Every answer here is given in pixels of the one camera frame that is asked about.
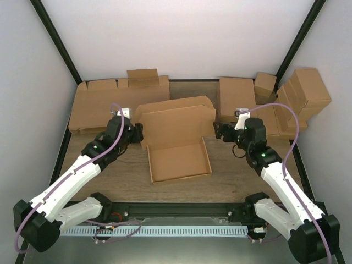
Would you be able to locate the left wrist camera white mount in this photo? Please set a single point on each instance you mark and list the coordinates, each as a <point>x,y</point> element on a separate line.
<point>126,112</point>

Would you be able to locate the top folded box right stack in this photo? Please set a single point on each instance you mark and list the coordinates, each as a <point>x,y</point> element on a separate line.
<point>310,90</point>

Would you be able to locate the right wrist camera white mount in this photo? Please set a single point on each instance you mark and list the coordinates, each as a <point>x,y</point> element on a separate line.
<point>242,114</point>

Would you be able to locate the large folded cardboard box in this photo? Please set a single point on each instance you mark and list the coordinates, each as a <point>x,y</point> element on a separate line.
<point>235,93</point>

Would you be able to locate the light blue slotted cable duct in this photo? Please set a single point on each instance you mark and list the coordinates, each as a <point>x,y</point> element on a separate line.
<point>232,231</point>

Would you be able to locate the small folded box at back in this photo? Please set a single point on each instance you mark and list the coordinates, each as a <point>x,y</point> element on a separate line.
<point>264,84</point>

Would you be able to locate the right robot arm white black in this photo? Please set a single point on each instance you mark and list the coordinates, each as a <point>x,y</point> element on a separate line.
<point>311,234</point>

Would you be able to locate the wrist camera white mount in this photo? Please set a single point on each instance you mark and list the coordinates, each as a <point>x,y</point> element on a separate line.
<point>126,112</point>
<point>242,114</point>

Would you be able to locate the middle folded box right stack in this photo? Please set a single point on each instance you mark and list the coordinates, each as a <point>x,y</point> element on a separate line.
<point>288,96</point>

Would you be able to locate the lower folded box right stack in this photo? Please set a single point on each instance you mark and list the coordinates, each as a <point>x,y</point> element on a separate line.
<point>286,128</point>

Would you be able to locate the folded box stack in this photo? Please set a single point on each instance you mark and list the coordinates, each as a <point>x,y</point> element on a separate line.
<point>286,128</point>
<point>288,96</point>
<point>310,90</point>

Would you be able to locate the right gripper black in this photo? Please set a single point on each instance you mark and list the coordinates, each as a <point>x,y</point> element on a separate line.
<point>229,128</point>

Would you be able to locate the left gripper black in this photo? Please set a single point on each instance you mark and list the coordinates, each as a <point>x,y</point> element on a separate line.
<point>138,137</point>

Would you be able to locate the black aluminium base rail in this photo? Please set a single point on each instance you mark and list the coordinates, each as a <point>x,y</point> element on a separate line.
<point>233,212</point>

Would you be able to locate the stack of flat cardboard blanks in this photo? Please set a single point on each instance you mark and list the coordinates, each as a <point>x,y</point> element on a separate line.
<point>92,107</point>

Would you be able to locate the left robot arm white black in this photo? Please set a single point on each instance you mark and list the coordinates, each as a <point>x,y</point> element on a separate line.
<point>44,218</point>

